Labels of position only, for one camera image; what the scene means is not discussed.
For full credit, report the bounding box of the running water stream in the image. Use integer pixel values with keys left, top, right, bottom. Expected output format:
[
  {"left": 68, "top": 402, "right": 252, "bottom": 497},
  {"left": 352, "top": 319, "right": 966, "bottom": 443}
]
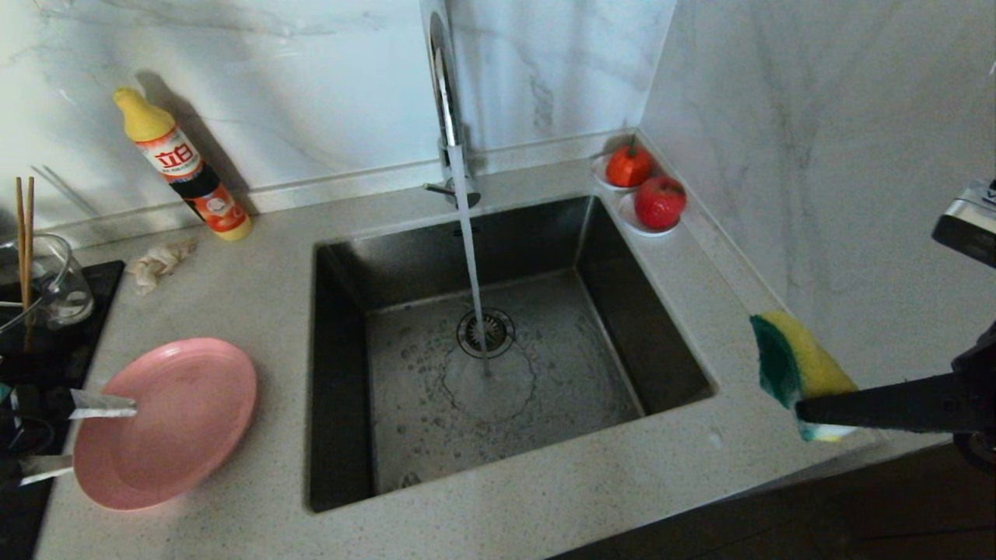
[{"left": 450, "top": 144, "right": 493, "bottom": 382}]

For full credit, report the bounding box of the pink plate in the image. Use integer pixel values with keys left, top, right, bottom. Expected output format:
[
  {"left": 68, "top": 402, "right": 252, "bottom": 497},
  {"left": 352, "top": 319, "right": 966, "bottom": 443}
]
[{"left": 74, "top": 336, "right": 258, "bottom": 512}]

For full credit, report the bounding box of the yellow green sponge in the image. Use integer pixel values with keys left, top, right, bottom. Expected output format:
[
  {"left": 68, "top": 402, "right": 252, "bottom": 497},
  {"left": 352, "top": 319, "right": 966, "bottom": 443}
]
[{"left": 750, "top": 311, "right": 859, "bottom": 443}]

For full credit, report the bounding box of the orange dish soap bottle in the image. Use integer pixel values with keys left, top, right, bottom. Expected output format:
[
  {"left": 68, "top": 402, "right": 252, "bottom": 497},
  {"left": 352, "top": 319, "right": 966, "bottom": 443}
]
[{"left": 113, "top": 87, "right": 254, "bottom": 242}]

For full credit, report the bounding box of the clear glass bowl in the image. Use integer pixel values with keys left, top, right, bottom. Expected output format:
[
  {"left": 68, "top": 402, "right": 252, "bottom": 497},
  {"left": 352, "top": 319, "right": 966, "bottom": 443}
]
[{"left": 0, "top": 233, "right": 96, "bottom": 337}]

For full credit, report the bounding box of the crumpled paper scrap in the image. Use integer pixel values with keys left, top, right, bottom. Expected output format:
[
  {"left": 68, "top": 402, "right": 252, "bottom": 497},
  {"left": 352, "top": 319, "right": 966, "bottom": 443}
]
[{"left": 127, "top": 236, "right": 202, "bottom": 297}]

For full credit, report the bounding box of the red tomato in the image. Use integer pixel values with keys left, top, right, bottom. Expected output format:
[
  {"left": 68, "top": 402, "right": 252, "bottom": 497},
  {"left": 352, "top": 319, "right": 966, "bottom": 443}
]
[{"left": 605, "top": 142, "right": 653, "bottom": 188}]

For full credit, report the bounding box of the black cooktop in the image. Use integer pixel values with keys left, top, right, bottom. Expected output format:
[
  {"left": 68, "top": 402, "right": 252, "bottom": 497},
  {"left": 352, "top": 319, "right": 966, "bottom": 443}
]
[{"left": 0, "top": 261, "right": 127, "bottom": 560}]

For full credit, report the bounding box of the brown wooden chopstick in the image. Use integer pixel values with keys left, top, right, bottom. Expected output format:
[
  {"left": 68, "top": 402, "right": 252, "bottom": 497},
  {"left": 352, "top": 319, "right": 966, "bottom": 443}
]
[{"left": 17, "top": 177, "right": 33, "bottom": 355}]

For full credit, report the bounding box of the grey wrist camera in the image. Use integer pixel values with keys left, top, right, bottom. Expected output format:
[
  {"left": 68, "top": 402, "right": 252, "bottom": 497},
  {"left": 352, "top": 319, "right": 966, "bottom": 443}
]
[{"left": 931, "top": 179, "right": 996, "bottom": 269}]

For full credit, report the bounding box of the chrome faucet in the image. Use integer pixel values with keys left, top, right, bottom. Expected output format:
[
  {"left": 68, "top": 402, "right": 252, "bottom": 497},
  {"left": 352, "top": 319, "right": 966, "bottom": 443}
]
[{"left": 416, "top": 0, "right": 483, "bottom": 212}]

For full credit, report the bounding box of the round metal drain strainer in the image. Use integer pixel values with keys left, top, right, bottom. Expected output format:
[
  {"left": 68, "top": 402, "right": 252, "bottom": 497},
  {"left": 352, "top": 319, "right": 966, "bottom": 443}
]
[{"left": 457, "top": 307, "right": 516, "bottom": 359}]

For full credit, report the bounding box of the red apple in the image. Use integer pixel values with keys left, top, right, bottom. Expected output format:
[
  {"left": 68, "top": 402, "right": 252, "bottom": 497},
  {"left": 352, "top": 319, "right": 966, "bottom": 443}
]
[{"left": 633, "top": 176, "right": 687, "bottom": 232}]

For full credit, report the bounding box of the stainless steel sink basin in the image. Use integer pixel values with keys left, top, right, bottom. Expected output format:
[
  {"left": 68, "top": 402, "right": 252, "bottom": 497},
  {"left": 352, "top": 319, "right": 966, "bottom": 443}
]
[{"left": 307, "top": 194, "right": 715, "bottom": 513}]

